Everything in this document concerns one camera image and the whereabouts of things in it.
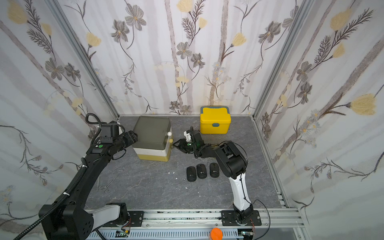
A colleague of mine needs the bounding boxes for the three-drawer cabinet olive white yellow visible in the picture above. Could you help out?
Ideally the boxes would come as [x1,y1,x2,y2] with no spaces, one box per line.
[133,116,173,162]

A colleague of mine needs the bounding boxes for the black computer mouse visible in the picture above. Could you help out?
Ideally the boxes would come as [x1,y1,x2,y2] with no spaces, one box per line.
[210,163,220,178]
[186,166,197,182]
[197,164,208,179]

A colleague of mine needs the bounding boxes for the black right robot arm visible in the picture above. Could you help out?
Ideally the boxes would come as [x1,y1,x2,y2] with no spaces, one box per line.
[173,128,254,225]

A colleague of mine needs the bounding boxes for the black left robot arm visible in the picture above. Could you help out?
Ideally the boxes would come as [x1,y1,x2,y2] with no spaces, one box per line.
[39,123,138,240]

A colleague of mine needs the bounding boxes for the yellow storage box grey latch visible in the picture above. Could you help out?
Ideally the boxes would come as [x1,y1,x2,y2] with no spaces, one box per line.
[200,106,232,135]

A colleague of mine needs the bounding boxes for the metal scissors on floor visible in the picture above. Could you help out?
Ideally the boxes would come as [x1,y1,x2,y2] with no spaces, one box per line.
[96,173,121,194]

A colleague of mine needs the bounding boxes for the orange round cap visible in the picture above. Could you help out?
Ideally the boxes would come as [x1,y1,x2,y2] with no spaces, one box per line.
[209,228,224,240]

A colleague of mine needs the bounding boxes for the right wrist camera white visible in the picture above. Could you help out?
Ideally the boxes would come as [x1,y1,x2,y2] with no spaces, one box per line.
[184,130,192,143]

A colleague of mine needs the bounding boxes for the black corrugated cable conduit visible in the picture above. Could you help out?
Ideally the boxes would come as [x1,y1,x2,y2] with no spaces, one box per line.
[13,164,88,240]

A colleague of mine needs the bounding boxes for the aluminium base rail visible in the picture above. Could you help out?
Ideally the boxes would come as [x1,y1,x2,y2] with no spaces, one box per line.
[88,209,310,240]

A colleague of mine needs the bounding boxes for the aluminium frame corner post left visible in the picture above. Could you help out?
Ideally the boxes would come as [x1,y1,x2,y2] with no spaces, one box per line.
[45,0,120,119]

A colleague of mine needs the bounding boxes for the aluminium frame corner post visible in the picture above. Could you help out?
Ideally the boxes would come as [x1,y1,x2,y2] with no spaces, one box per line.
[45,0,120,119]
[253,0,313,118]

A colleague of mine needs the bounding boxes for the aluminium frame corner post right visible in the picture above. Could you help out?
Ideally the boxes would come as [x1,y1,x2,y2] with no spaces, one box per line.
[253,0,313,118]

